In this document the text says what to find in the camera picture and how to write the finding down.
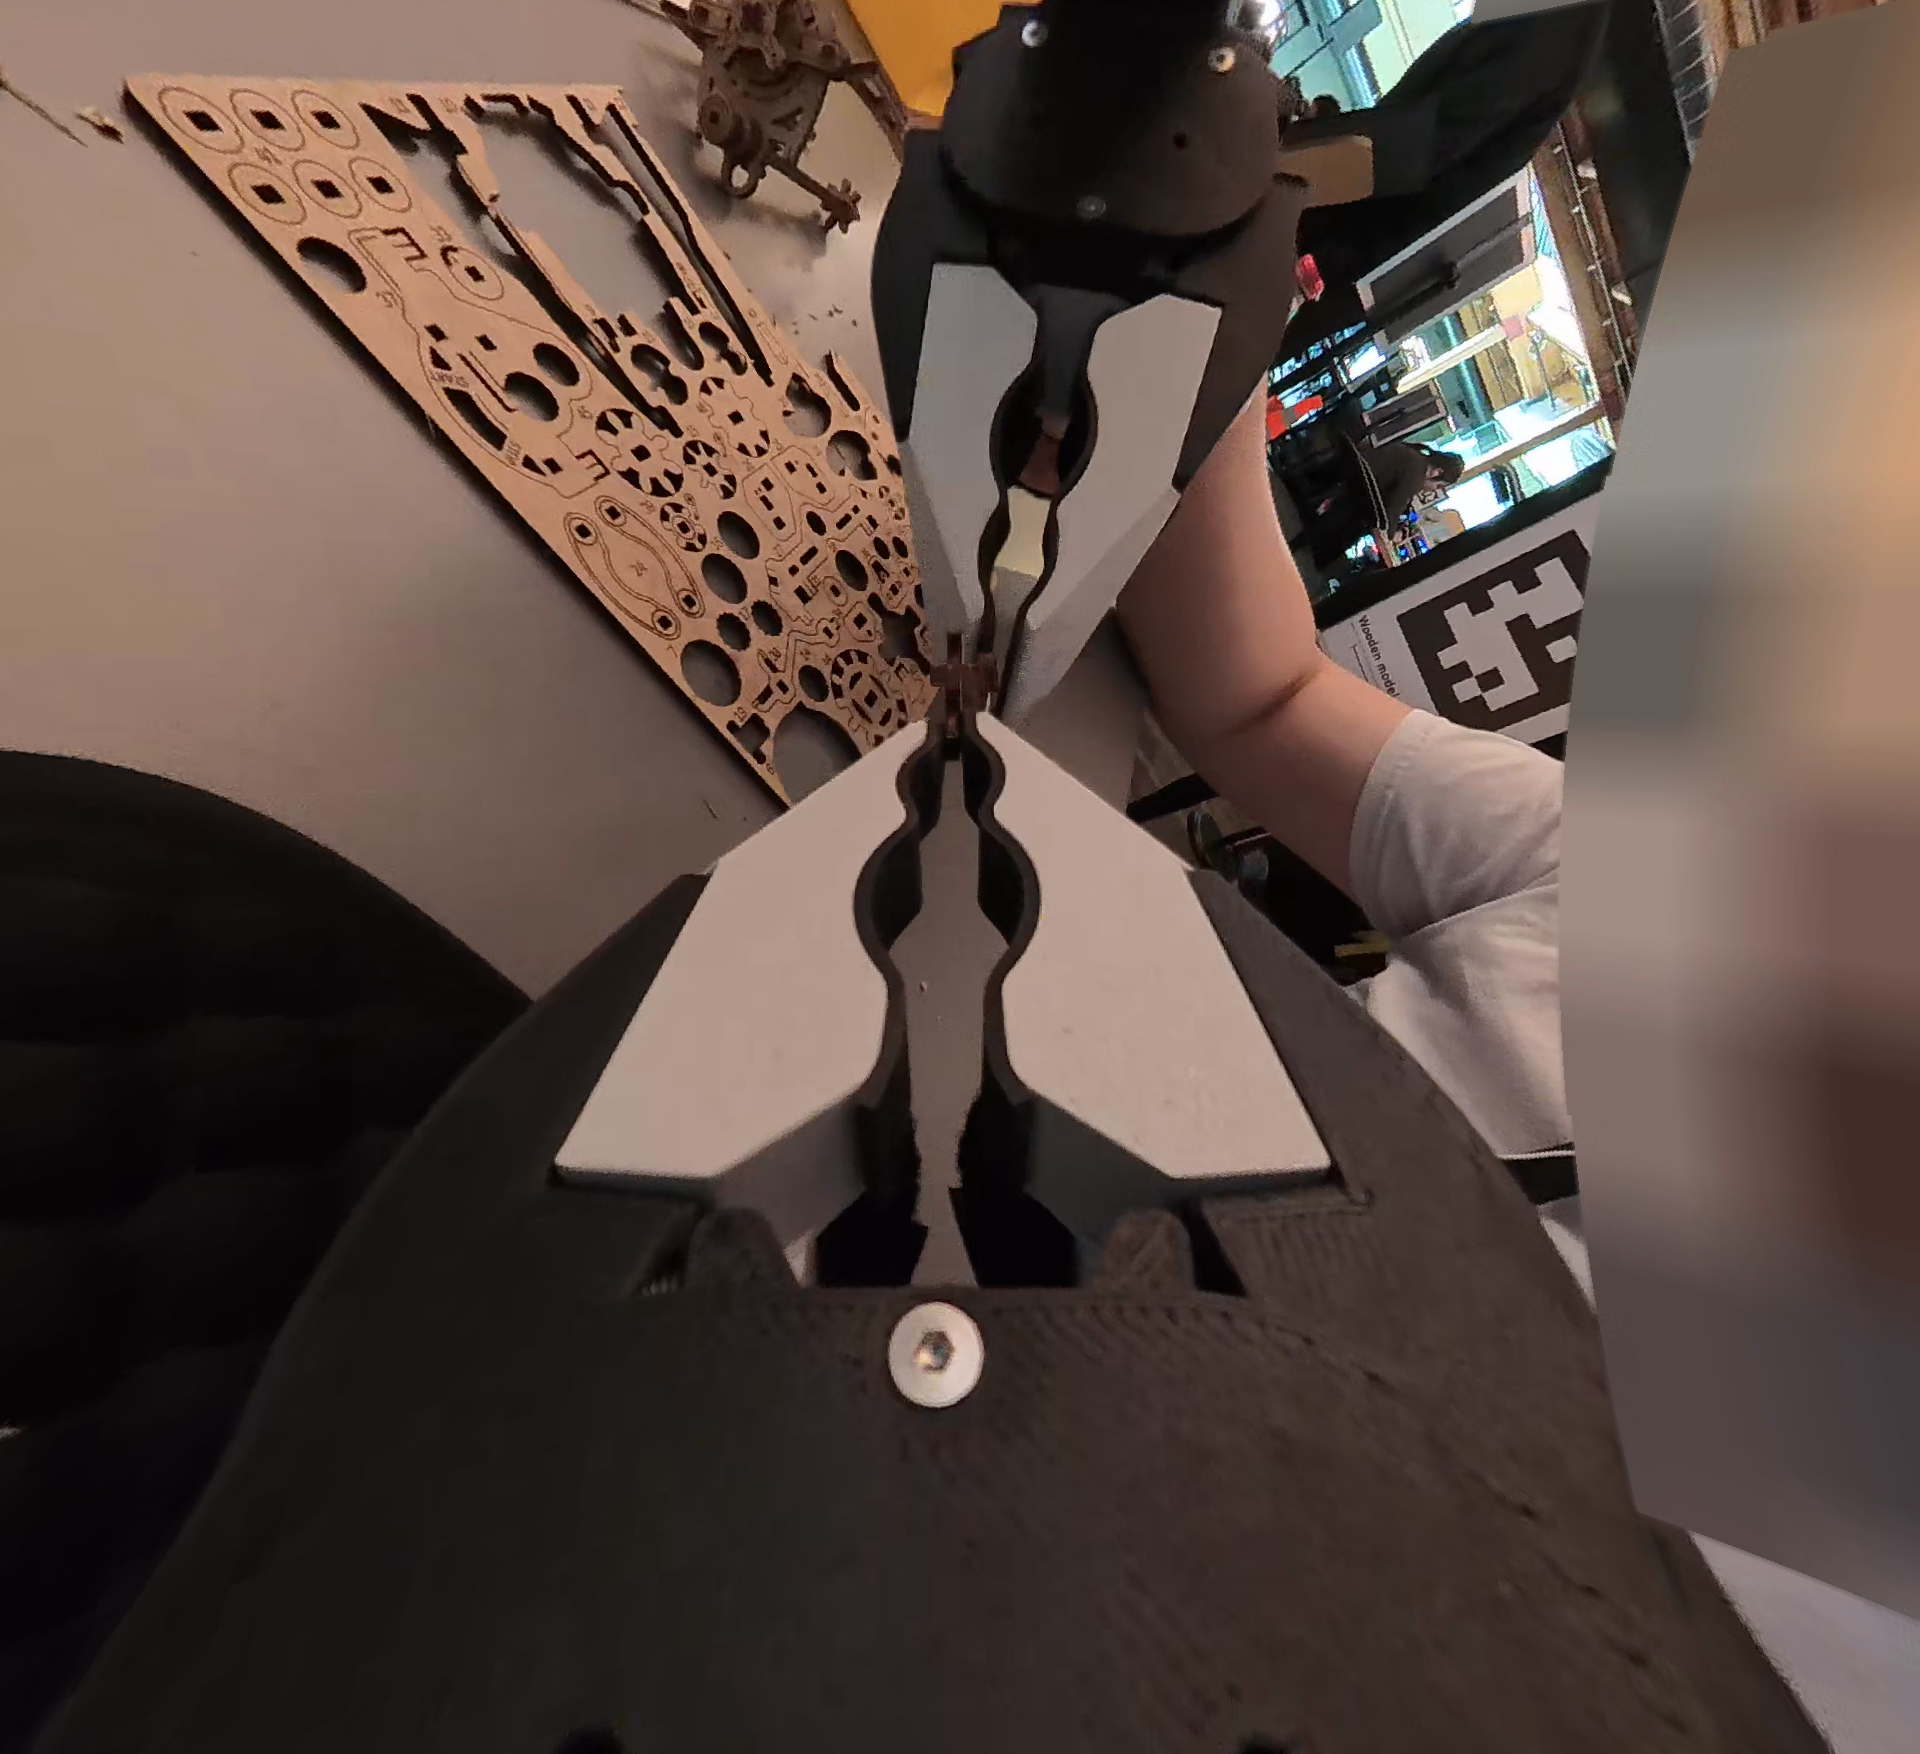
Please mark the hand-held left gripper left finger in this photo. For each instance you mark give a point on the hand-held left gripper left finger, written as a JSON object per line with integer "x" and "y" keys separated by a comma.
{"x": 749, "y": 1020}

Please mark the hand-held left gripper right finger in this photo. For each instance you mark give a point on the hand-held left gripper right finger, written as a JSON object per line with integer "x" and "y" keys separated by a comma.
{"x": 1142, "y": 1020}

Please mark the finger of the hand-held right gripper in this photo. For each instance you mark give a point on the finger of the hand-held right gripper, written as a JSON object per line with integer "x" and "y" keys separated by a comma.
{"x": 959, "y": 405}
{"x": 1142, "y": 438}

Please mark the small wooden model part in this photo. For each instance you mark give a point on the small wooden model part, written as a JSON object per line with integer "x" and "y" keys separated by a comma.
{"x": 959, "y": 691}

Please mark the person's right forearm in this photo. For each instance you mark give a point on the person's right forearm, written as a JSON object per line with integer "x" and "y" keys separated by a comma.
{"x": 1245, "y": 672}

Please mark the person's white shirt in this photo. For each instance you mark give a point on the person's white shirt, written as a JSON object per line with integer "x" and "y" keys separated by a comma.
{"x": 1470, "y": 945}

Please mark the assembled wooden gear mechanism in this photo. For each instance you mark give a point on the assembled wooden gear mechanism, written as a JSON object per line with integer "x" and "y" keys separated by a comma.
{"x": 765, "y": 59}

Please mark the brown laser-cut wooden sheet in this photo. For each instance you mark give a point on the brown laser-cut wooden sheet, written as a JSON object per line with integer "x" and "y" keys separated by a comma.
{"x": 630, "y": 562}

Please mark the black and white marker sign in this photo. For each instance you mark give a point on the black and white marker sign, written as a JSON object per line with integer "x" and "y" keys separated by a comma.
{"x": 1500, "y": 629}

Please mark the black foam mat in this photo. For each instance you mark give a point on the black foam mat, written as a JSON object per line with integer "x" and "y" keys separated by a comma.
{"x": 180, "y": 1002}

